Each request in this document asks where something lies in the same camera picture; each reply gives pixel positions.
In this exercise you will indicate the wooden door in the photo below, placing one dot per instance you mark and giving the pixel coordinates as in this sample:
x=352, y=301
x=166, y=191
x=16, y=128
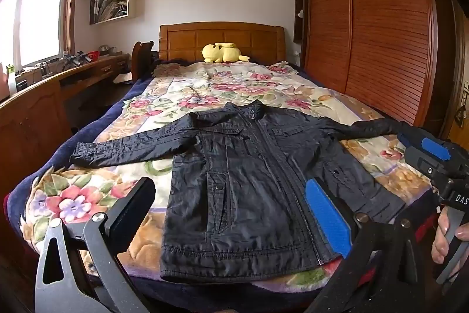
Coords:
x=460, y=52

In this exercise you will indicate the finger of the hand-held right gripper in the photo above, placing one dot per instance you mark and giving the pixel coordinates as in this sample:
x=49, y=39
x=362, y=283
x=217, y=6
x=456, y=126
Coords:
x=434, y=148
x=406, y=137

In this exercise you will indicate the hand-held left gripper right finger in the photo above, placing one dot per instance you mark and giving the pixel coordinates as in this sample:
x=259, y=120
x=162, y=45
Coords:
x=327, y=219

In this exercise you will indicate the person's right hand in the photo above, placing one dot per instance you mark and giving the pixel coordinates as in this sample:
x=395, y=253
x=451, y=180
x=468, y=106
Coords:
x=440, y=238

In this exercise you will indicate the floral blanket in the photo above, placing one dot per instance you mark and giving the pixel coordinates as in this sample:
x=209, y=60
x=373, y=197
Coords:
x=227, y=85

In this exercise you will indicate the wooden chair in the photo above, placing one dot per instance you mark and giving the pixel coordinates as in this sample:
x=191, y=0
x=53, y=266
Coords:
x=142, y=60

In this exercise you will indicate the red bowl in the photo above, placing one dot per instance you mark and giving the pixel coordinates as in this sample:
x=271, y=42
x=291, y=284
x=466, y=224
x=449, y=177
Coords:
x=93, y=56

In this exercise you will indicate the wooden wardrobe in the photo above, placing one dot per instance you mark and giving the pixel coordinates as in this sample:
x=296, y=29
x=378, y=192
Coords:
x=384, y=23

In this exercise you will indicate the wooden bed headboard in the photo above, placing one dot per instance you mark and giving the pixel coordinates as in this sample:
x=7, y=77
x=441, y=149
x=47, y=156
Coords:
x=183, y=41

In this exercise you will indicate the metal bowl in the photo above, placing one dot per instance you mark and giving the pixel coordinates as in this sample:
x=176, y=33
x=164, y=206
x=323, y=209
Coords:
x=107, y=49

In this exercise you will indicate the black jacket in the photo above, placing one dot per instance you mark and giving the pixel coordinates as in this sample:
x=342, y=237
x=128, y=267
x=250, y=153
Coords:
x=249, y=188

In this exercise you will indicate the yellow plush toy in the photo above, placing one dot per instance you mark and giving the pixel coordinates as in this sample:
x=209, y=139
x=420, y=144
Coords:
x=221, y=52

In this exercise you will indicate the window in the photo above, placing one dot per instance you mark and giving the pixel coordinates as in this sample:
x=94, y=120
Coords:
x=36, y=16

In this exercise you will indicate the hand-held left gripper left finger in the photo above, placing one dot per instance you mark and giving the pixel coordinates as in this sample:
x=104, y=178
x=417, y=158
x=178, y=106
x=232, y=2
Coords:
x=132, y=210

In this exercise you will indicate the wooden desk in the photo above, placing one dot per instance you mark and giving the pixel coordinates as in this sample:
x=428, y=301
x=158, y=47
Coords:
x=29, y=115

